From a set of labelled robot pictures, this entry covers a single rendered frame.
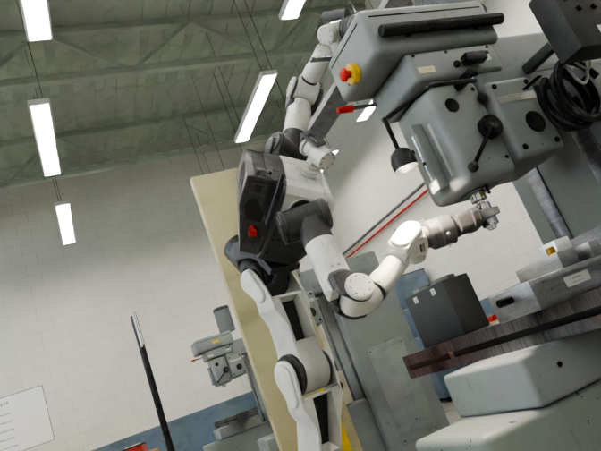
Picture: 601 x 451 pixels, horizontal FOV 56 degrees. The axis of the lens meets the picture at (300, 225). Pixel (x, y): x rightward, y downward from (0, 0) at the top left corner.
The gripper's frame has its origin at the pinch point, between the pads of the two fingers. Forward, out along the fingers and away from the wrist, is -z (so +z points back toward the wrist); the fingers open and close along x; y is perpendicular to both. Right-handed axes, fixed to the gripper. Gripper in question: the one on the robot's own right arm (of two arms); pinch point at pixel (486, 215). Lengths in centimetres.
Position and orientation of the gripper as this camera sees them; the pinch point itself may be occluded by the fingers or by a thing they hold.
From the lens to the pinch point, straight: 171.7
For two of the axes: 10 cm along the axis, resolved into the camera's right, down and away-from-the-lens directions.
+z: -9.4, 3.3, -0.3
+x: 0.6, 2.5, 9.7
